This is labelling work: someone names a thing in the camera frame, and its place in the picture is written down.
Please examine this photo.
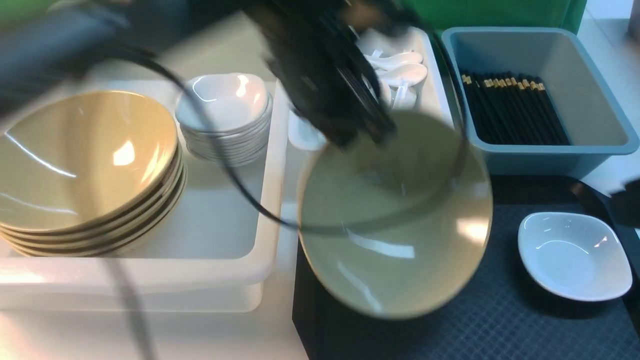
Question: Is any green backdrop cloth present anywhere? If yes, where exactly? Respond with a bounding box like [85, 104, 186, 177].
[402, 0, 587, 34]

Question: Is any black serving tray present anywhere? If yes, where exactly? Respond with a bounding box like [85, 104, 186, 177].
[292, 175, 640, 360]

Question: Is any black chopsticks bundle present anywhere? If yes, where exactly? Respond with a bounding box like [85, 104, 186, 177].
[461, 70, 572, 146]

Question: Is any white sauce dish stack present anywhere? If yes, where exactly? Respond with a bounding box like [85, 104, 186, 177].
[174, 92, 274, 167]

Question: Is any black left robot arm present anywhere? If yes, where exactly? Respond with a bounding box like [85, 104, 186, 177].
[1, 0, 420, 147]

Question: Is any stacked yellow bowl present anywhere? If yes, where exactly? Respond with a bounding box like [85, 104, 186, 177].
[0, 91, 178, 233]
[1, 166, 188, 258]
[1, 149, 183, 242]
[1, 164, 186, 250]

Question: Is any white soup spoons pile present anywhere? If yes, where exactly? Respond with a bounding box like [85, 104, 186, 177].
[358, 31, 429, 109]

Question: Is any large white plastic tub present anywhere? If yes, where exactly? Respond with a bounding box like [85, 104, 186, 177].
[0, 10, 301, 313]

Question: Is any blue-grey chopstick bin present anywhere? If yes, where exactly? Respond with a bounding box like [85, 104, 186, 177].
[441, 27, 639, 177]

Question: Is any white spoon bin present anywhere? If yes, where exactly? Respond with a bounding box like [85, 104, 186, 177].
[288, 27, 454, 152]

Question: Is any top stacked yellow bowl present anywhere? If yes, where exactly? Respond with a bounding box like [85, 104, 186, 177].
[0, 91, 178, 233]

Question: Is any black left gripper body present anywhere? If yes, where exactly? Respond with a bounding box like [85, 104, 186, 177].
[246, 0, 416, 148]

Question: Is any yellow noodle bowl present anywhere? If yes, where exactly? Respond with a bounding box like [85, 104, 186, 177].
[298, 109, 494, 320]

